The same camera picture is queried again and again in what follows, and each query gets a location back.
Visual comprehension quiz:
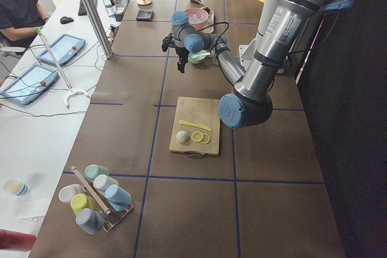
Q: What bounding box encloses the white cup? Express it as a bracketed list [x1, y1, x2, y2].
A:
[93, 174, 119, 193]

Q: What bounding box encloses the teach pendant tablet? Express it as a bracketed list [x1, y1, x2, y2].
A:
[1, 63, 59, 106]
[50, 34, 86, 66]

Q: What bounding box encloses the grey folded cloth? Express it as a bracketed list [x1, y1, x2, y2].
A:
[135, 9, 154, 22]

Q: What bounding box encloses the yellow cup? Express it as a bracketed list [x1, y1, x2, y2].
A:
[70, 193, 96, 214]

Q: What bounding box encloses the black computer mouse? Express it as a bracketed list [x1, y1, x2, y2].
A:
[60, 16, 74, 25]

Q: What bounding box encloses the clear ice cubes pile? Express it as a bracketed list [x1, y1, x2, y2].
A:
[188, 13, 208, 25]

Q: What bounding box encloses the teach pendant tablet near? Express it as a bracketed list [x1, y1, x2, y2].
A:
[1, 63, 59, 106]

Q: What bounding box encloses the white wire cup rack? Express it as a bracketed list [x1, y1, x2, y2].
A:
[98, 199, 133, 232]

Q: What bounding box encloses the yellow plastic knife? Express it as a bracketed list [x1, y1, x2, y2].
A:
[179, 120, 212, 132]

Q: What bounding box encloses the beige plastic tray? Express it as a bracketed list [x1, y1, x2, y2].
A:
[200, 10, 215, 33]

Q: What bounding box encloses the pink cup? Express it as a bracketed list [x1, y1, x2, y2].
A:
[58, 184, 84, 204]

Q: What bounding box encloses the lemon slice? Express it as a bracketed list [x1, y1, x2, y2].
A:
[200, 133, 211, 144]
[191, 131, 204, 142]

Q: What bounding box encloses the teach pendant tablet far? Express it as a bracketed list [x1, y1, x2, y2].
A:
[50, 34, 86, 66]

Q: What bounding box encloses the grey cup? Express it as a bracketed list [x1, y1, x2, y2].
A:
[76, 208, 105, 235]

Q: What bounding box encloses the light blue cup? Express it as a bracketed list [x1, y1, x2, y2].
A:
[104, 184, 132, 211]

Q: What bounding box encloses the wooden cutting board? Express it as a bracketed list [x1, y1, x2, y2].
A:
[169, 97, 220, 155]

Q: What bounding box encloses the white stick with hook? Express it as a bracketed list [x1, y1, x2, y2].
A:
[35, 27, 89, 109]

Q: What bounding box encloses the mint green bowl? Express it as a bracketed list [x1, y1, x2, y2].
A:
[188, 50, 207, 64]

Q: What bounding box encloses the paper cup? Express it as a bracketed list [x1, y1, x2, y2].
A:
[3, 178, 29, 196]

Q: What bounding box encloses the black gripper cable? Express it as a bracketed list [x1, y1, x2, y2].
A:
[199, 21, 230, 59]

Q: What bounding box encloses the mint green cup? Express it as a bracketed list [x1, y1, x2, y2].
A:
[84, 164, 110, 182]

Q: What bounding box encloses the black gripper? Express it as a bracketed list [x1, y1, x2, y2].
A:
[161, 33, 189, 73]

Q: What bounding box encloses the aluminium frame post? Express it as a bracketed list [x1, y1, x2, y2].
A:
[82, 0, 114, 59]

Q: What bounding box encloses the metal cutting board handle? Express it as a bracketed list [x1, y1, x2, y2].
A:
[183, 152, 207, 159]

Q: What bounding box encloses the pink bowl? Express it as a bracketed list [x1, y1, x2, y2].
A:
[185, 8, 209, 25]

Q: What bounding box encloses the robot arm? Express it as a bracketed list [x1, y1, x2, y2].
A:
[161, 0, 354, 129]

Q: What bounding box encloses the person in black shirt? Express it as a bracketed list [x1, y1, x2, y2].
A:
[1, 0, 50, 48]

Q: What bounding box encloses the white plastic spoon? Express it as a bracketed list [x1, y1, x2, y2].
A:
[190, 52, 210, 59]

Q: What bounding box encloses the wooden rack rod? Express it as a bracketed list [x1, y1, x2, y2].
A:
[71, 166, 112, 215]

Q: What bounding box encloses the red object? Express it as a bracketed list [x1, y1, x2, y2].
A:
[1, 229, 36, 252]

